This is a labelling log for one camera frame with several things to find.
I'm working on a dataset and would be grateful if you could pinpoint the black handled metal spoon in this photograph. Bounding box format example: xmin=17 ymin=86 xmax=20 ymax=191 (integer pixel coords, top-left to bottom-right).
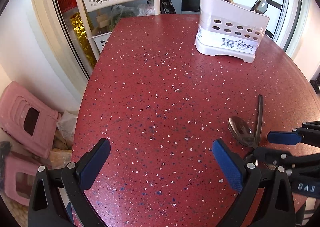
xmin=228 ymin=116 xmax=258 ymax=148

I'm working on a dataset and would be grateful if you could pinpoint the pink plastic stool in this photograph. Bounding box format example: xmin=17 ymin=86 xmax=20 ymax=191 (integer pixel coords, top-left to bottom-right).
xmin=1 ymin=81 xmax=61 ymax=159
xmin=4 ymin=152 xmax=40 ymax=206

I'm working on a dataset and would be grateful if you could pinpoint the white plastic utensil holder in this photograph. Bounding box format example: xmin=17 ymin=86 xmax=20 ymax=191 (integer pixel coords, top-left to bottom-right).
xmin=195 ymin=0 xmax=270 ymax=63

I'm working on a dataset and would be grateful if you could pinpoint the gold foil package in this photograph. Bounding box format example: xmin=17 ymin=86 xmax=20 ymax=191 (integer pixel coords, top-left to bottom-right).
xmin=70 ymin=12 xmax=97 ymax=68

